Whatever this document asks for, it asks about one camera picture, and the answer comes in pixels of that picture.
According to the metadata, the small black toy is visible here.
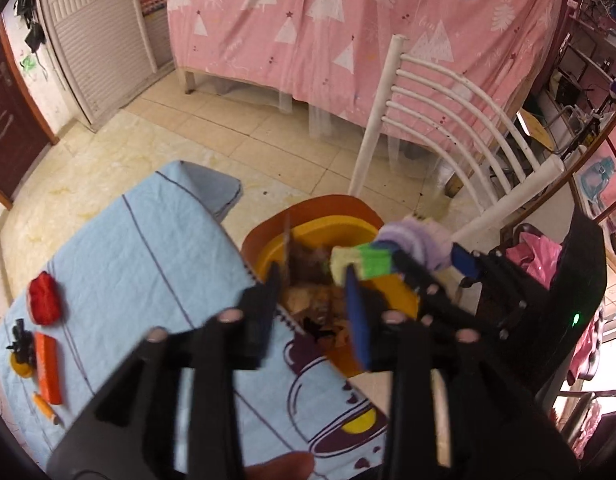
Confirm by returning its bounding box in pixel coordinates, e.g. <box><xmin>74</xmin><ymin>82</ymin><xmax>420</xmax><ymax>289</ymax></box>
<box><xmin>7</xmin><ymin>319</ymin><xmax>36</xmax><ymax>365</ymax></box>

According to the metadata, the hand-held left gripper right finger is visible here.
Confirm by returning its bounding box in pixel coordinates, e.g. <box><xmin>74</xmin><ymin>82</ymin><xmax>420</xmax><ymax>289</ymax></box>
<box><xmin>344</xmin><ymin>267</ymin><xmax>574</xmax><ymax>480</ymax></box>

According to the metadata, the green yellow sponge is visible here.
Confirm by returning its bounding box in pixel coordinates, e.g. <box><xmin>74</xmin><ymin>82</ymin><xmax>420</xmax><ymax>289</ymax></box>
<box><xmin>330</xmin><ymin>242</ymin><xmax>396</xmax><ymax>283</ymax></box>

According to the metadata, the person's left hand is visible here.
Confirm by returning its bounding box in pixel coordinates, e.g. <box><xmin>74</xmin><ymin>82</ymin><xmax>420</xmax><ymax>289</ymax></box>
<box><xmin>245</xmin><ymin>452</ymin><xmax>315</xmax><ymax>480</ymax></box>

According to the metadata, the long orange box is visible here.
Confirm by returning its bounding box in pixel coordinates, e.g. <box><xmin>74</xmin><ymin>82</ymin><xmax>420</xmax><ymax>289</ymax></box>
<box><xmin>35</xmin><ymin>332</ymin><xmax>64</xmax><ymax>406</ymax></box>

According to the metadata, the wooden bed frame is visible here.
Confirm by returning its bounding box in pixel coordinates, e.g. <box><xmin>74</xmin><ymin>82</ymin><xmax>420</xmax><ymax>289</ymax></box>
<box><xmin>178</xmin><ymin>62</ymin><xmax>309</xmax><ymax>111</ymax></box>

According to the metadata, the light blue bedsheet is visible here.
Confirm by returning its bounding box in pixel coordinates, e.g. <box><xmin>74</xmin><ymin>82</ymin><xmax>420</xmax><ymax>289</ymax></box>
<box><xmin>0</xmin><ymin>160</ymin><xmax>389</xmax><ymax>480</ymax></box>

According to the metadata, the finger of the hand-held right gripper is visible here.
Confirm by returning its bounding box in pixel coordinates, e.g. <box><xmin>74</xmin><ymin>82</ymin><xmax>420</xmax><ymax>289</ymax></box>
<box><xmin>373</xmin><ymin>242</ymin><xmax>476</xmax><ymax>333</ymax></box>
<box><xmin>450</xmin><ymin>242</ymin><xmax>494</xmax><ymax>288</ymax></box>

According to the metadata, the white louvred wardrobe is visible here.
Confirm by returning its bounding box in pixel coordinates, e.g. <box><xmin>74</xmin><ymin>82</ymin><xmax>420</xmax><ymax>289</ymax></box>
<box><xmin>33</xmin><ymin>0</ymin><xmax>176</xmax><ymax>128</ymax></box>

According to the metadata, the white metal chair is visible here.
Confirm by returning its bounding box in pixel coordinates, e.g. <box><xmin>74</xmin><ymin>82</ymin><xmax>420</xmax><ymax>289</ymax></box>
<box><xmin>348</xmin><ymin>35</ymin><xmax>571</xmax><ymax>246</ymax></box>

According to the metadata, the pink patterned bed sheet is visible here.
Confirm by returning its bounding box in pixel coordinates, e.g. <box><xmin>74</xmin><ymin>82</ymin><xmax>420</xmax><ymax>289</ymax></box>
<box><xmin>165</xmin><ymin>0</ymin><xmax>569</xmax><ymax>146</ymax></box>

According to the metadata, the orange plastic stool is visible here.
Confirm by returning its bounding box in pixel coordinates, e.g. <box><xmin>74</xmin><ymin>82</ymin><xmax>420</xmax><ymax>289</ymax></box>
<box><xmin>240</xmin><ymin>195</ymin><xmax>386</xmax><ymax>273</ymax></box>

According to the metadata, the cluttered shelf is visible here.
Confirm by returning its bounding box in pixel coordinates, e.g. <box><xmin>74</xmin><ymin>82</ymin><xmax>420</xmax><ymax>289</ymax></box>
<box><xmin>520</xmin><ymin>0</ymin><xmax>616</xmax><ymax>156</ymax></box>

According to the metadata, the small black hanging bag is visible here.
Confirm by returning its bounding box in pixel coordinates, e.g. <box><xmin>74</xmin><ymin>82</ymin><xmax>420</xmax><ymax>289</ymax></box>
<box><xmin>25</xmin><ymin>20</ymin><xmax>46</xmax><ymax>53</ymax></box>

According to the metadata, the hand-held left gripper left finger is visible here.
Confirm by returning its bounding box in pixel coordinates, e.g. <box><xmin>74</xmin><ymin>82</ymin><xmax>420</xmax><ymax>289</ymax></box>
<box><xmin>48</xmin><ymin>262</ymin><xmax>284</xmax><ymax>480</ymax></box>

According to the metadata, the yellow plastic basin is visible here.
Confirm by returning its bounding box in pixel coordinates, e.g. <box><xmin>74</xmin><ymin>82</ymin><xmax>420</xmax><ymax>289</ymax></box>
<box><xmin>253</xmin><ymin>216</ymin><xmax>421</xmax><ymax>378</ymax></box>

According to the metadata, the pink plastic bag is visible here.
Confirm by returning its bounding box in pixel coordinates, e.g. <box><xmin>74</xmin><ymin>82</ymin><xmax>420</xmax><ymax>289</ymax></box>
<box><xmin>505</xmin><ymin>232</ymin><xmax>564</xmax><ymax>286</ymax></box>

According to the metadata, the teal printed picture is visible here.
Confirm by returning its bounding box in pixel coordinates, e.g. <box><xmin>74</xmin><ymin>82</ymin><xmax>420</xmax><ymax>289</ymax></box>
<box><xmin>578</xmin><ymin>157</ymin><xmax>616</xmax><ymax>206</ymax></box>

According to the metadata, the dark brown door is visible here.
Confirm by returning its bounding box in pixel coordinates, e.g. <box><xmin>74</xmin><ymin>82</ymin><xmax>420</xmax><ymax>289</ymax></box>
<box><xmin>0</xmin><ymin>17</ymin><xmax>56</xmax><ymax>211</ymax></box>

